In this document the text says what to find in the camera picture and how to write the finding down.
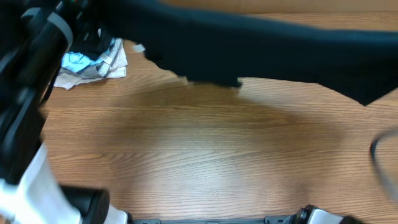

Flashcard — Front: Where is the black t-shirt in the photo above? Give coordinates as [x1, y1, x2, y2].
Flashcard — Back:
[94, 0, 397, 105]

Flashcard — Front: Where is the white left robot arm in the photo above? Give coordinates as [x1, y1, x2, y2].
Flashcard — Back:
[1, 1, 132, 224]

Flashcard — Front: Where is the grey folded garment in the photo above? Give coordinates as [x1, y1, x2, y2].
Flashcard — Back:
[60, 39, 126, 78]

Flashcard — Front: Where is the black folded shirt on pile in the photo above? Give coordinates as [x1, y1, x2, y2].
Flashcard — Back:
[69, 28, 113, 60]

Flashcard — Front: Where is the light blue folded garment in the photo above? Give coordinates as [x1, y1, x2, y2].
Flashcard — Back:
[61, 52, 103, 73]

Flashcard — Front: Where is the beige folded garment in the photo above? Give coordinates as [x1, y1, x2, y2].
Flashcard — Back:
[54, 39, 128, 90]

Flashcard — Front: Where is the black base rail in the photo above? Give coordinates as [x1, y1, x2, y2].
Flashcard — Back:
[124, 203, 364, 224]

